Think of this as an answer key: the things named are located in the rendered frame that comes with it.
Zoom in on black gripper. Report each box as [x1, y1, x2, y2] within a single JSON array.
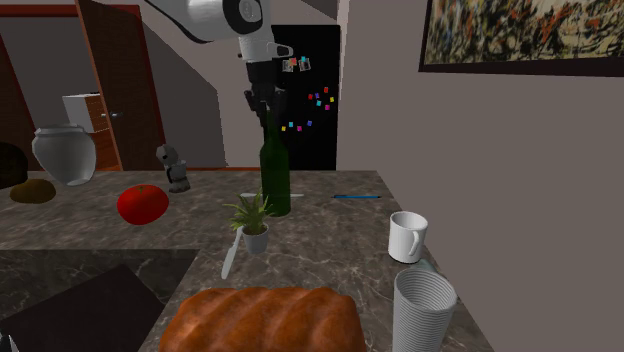
[[244, 59, 289, 120]]

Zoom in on dark green glass bottle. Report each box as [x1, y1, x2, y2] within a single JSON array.
[[259, 101, 293, 218]]

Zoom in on black fridge with magnets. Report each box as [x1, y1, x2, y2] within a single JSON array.
[[269, 24, 341, 172]]

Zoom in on white butter knife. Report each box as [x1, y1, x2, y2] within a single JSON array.
[[239, 192, 305, 200]]

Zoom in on small potted green plant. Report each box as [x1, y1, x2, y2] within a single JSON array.
[[222, 190, 276, 256]]

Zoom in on brown wooden door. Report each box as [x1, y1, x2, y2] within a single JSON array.
[[74, 0, 167, 172]]

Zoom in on red tomato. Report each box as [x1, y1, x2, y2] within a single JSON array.
[[116, 183, 171, 227]]

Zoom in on white and brown cabinet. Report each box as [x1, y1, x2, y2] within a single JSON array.
[[61, 92, 118, 169]]

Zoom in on white mug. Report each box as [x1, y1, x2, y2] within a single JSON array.
[[387, 210, 430, 265]]

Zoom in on grey round vase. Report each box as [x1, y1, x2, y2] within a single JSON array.
[[31, 123, 98, 187]]

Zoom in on brown bread loaf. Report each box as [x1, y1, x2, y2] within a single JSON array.
[[157, 285, 368, 352]]

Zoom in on brown oval potato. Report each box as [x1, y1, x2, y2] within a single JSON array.
[[9, 178, 58, 205]]

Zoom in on white ribbed cup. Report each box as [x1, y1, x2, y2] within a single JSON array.
[[391, 268, 459, 352]]

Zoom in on black round object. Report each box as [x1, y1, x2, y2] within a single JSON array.
[[0, 141, 29, 191]]

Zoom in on framed abstract wall picture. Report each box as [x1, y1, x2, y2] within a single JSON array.
[[417, 0, 624, 78]]

